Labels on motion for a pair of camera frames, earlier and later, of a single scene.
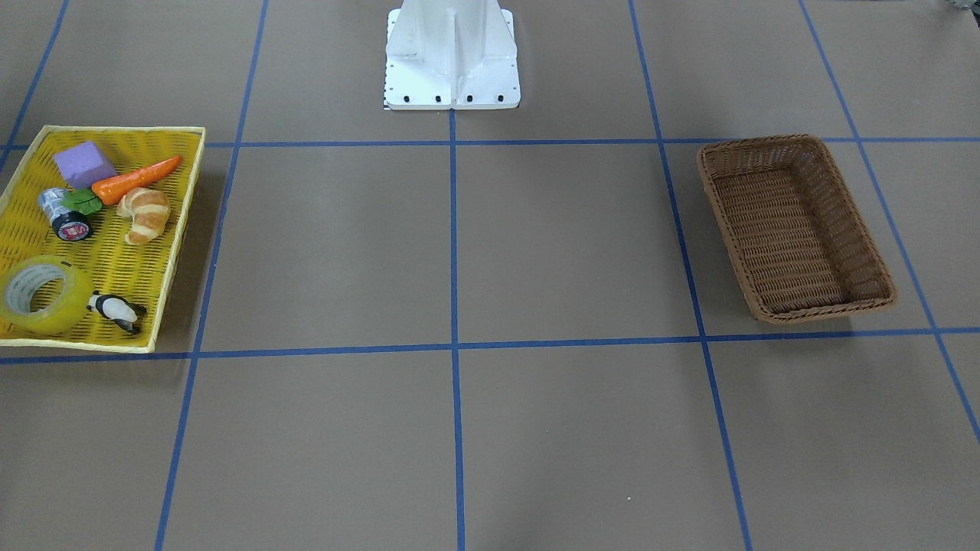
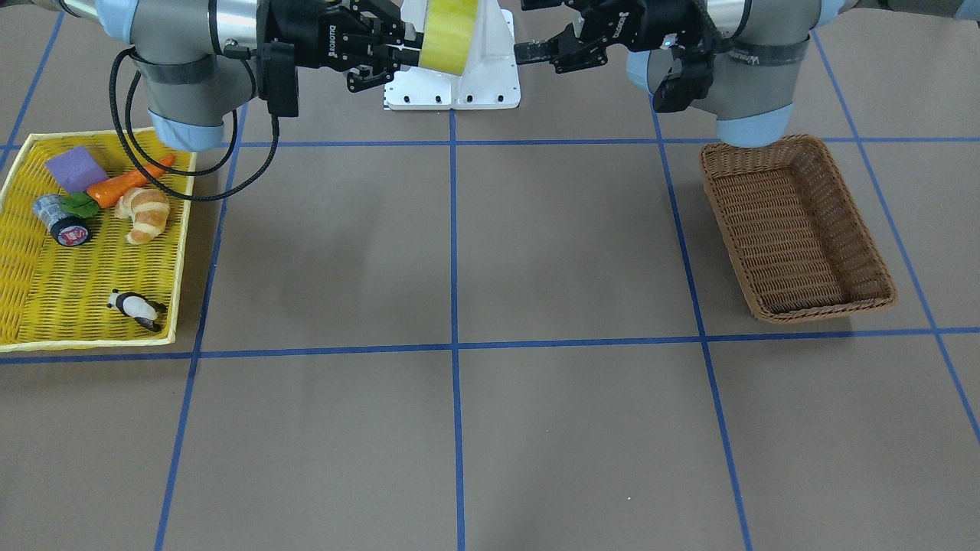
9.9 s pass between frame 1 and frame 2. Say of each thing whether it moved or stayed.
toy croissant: stayed
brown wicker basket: stayed
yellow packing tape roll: moved
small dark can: stayed
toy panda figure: moved
